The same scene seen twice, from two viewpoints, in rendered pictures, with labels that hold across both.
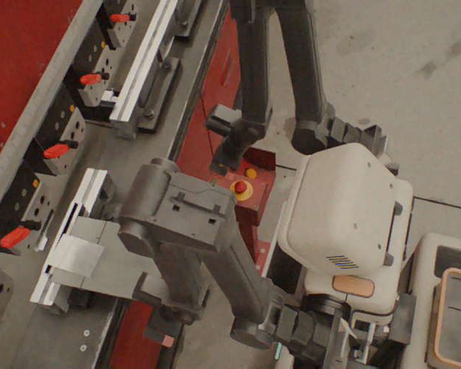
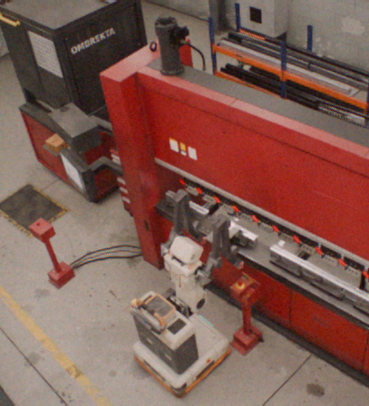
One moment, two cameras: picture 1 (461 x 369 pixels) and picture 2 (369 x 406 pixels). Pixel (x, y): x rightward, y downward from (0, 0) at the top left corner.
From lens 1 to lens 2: 4.11 m
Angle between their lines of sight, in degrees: 66
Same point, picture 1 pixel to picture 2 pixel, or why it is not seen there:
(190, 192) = (179, 197)
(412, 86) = not seen: outside the picture
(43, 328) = not seen: hidden behind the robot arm
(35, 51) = (248, 198)
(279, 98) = (341, 391)
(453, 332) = (160, 302)
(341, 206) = (180, 239)
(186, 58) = (300, 280)
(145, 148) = (265, 257)
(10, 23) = (246, 188)
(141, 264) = not seen: hidden behind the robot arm
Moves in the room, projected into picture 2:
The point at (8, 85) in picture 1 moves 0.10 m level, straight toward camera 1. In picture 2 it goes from (238, 191) to (226, 193)
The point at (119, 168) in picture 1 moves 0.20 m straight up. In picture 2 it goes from (261, 249) to (260, 234)
